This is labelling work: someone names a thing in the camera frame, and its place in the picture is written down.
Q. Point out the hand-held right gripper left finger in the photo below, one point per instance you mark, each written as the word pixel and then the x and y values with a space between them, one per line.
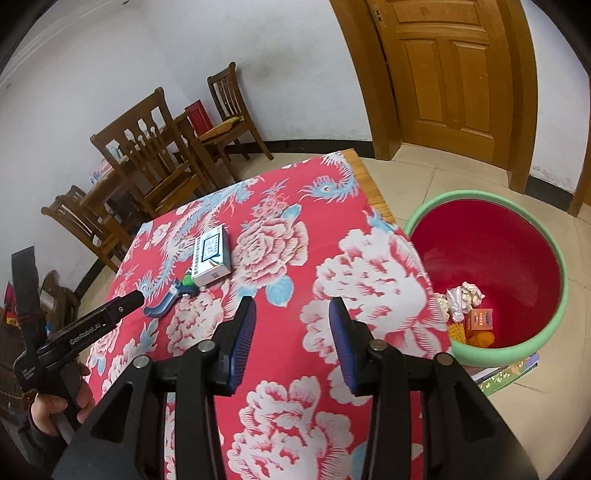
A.
pixel 244 341

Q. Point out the orange snack packet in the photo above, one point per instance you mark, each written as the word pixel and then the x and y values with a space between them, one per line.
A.
pixel 480 339

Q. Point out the cream paper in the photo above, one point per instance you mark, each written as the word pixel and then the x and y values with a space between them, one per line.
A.
pixel 473 293

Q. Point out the person's left hand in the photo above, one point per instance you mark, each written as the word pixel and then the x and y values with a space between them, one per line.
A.
pixel 44 413

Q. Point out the light wooden table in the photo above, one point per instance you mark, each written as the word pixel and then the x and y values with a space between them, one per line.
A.
pixel 369 184

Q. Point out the green and blue toy figure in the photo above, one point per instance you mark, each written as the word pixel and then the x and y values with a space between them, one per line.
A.
pixel 161 304

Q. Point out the wooden chair with cushion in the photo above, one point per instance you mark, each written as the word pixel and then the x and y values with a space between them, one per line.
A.
pixel 231 92

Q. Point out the red basin with green rim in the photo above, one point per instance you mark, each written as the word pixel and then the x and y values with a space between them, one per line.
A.
pixel 485 258

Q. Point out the yellow seat cushion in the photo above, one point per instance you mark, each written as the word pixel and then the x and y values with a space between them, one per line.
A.
pixel 219 129

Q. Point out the clear plastic bag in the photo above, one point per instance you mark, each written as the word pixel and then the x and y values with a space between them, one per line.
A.
pixel 456 304

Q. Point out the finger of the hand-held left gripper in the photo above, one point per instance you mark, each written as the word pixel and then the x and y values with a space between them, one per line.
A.
pixel 128 302

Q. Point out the green picture book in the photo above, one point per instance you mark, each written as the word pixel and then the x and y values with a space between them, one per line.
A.
pixel 508 371

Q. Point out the tall wooden chair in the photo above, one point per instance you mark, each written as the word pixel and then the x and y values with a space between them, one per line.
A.
pixel 147 138

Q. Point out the wooden door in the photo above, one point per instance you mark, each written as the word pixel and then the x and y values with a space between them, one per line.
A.
pixel 452 69

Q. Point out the wooden door frame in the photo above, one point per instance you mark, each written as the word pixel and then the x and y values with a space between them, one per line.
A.
pixel 581 184

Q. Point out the blue white packet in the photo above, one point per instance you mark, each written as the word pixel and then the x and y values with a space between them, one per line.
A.
pixel 96 176

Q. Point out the red floral tablecloth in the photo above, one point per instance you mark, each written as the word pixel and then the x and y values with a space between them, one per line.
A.
pixel 286 258

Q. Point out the person's left forearm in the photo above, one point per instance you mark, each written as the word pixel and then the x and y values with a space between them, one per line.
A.
pixel 25 445

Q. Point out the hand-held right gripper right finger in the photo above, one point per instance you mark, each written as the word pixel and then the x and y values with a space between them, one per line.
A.
pixel 339 346

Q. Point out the wooden dining table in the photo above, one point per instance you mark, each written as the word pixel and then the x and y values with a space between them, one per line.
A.
pixel 104 182

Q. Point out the yellow foam fruit net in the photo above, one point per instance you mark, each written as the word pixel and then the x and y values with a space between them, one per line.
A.
pixel 457 332

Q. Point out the white and blue flat box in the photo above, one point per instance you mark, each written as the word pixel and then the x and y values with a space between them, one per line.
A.
pixel 210 258

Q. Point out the orange cardboard box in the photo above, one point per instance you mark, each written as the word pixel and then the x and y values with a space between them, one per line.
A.
pixel 480 321

